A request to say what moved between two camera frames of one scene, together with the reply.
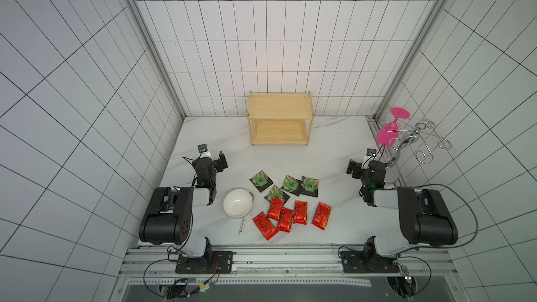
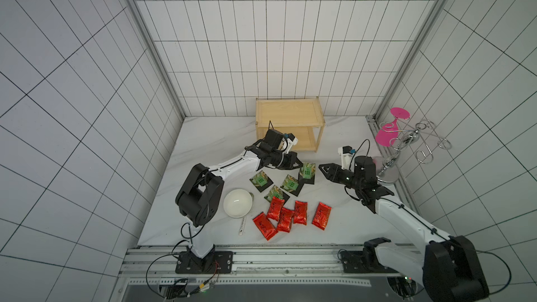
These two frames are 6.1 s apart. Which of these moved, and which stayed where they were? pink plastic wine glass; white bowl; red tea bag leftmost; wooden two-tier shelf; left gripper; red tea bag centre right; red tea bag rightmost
Moved: left gripper; wooden two-tier shelf
Stayed: red tea bag rightmost; pink plastic wine glass; red tea bag centre right; white bowl; red tea bag leftmost
